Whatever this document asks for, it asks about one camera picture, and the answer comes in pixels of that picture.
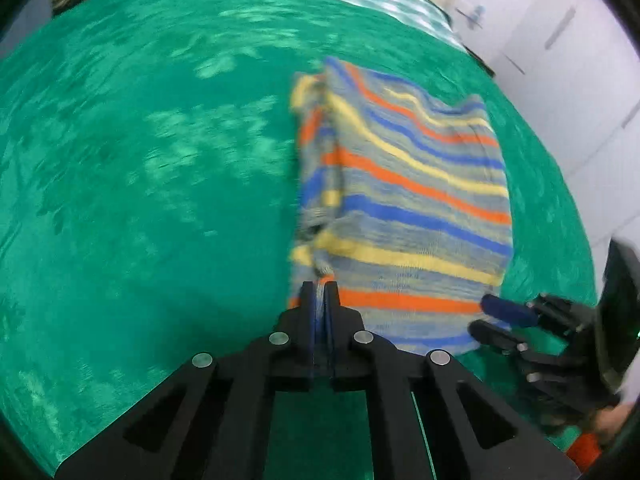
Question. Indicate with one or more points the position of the striped knitted sweater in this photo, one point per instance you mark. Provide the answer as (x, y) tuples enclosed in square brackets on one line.
[(410, 200)]

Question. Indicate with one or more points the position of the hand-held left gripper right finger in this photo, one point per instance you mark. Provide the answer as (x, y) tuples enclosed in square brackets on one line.
[(331, 320)]

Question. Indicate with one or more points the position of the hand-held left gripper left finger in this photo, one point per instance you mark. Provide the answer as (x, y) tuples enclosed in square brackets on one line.
[(305, 320)]

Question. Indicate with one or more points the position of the dark wooden bed frame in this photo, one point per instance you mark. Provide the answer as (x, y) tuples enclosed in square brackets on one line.
[(481, 60)]

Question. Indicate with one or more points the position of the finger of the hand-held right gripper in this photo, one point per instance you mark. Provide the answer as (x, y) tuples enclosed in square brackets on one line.
[(507, 310), (495, 335)]

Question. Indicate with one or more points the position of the white wardrobe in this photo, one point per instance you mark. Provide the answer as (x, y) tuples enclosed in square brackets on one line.
[(565, 60)]

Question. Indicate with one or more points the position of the green fluffy blanket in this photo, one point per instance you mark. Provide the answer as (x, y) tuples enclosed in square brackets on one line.
[(150, 185)]

